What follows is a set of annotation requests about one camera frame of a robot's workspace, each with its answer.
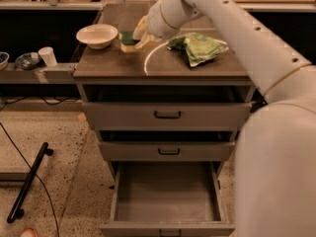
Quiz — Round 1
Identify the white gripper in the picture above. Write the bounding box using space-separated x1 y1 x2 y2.
132 0 200 49

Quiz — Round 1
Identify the green yellow sponge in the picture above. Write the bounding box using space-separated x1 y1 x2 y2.
118 31 141 52

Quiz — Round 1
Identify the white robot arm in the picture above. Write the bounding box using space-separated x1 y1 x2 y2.
133 0 316 237

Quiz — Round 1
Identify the grey drawer cabinet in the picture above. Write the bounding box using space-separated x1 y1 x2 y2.
72 1 258 237

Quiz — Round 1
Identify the grey top drawer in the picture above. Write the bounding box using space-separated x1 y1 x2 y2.
83 102 251 131

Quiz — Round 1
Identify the grey middle drawer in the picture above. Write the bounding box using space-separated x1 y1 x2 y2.
99 141 235 162

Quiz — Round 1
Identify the grey open bottom drawer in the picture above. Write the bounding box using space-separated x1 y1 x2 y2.
100 162 234 237

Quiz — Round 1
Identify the white bowl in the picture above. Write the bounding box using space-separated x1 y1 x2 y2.
76 24 119 49

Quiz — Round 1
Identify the green chip bag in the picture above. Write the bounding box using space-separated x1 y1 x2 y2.
167 33 228 67

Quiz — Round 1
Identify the grey side shelf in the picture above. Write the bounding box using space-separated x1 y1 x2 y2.
0 63 77 84

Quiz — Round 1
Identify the white paper cup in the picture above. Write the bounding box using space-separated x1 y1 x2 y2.
39 46 57 67

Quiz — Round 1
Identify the blue patterned small bowl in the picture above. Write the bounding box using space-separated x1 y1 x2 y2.
15 52 41 70

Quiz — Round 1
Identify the blue bowl at edge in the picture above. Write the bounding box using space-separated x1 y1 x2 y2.
0 52 10 71

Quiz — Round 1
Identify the black bar on floor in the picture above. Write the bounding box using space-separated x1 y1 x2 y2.
7 142 53 223

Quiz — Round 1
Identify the red white object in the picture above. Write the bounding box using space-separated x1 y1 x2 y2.
19 228 38 237

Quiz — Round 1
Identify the black floor cable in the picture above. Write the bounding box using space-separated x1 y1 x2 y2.
0 120 61 237

